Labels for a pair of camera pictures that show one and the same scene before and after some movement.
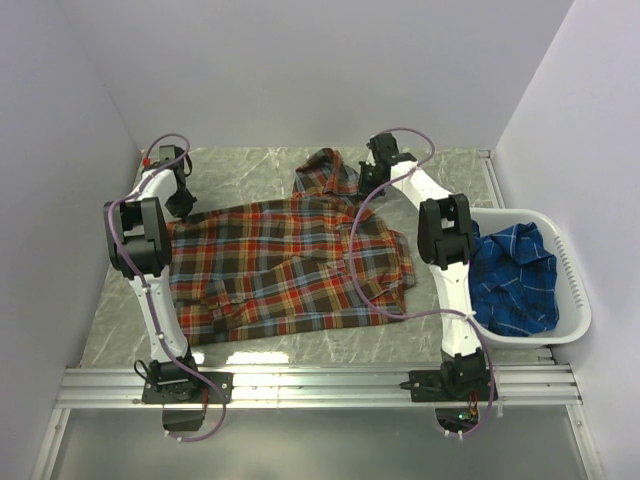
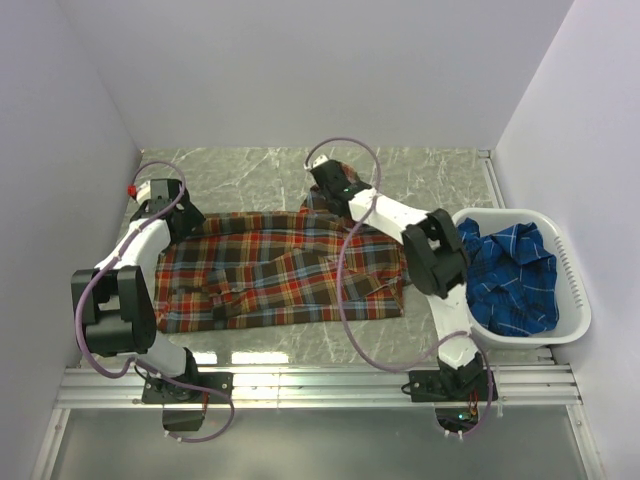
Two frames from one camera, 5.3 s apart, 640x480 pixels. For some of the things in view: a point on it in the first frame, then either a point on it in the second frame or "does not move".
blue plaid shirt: x=513 y=281 does not move
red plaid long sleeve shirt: x=319 y=257 does not move
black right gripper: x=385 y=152 → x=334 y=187
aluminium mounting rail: x=518 y=384 does not move
